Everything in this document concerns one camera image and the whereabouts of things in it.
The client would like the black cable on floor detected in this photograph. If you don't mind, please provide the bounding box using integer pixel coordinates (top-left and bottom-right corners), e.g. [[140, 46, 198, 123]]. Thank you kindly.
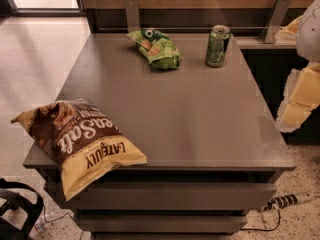
[[241, 209, 282, 233]]

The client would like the grey side shelf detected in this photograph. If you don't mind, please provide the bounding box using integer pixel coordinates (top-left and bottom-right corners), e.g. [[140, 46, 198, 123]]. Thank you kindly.
[[235, 36, 296, 49]]

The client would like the right metal bracket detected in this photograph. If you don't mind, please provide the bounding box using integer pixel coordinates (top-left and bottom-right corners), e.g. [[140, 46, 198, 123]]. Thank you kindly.
[[263, 0, 292, 44]]

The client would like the green rice chip bag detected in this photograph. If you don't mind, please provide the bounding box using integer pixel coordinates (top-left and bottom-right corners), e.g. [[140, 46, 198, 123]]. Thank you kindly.
[[127, 29, 181, 70]]

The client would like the metal bracket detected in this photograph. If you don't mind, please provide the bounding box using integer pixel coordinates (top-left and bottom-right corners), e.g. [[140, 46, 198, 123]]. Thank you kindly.
[[124, 0, 140, 32], [263, 0, 292, 44]]

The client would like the black chair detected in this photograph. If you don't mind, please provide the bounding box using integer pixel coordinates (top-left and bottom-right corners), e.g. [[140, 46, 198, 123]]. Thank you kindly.
[[0, 178, 44, 240]]

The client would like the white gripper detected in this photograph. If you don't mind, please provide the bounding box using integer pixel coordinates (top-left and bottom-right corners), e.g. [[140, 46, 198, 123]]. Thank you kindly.
[[275, 0, 320, 133]]

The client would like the grey drawer cabinet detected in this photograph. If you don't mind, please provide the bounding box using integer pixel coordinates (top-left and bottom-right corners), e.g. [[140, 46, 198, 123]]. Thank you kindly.
[[24, 34, 294, 240]]

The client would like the brown and yellow chip bag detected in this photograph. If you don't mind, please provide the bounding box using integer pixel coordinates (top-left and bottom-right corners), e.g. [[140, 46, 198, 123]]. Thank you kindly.
[[12, 99, 147, 200]]

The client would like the white power strip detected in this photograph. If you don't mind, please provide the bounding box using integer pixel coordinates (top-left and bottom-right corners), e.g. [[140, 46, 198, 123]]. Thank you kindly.
[[260, 192, 314, 211]]

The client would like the green soda can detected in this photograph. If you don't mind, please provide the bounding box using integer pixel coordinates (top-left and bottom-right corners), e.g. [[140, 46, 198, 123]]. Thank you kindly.
[[205, 25, 231, 67]]

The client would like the left metal bracket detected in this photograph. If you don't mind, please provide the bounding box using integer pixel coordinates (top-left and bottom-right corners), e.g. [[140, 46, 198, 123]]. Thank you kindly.
[[124, 0, 140, 32]]

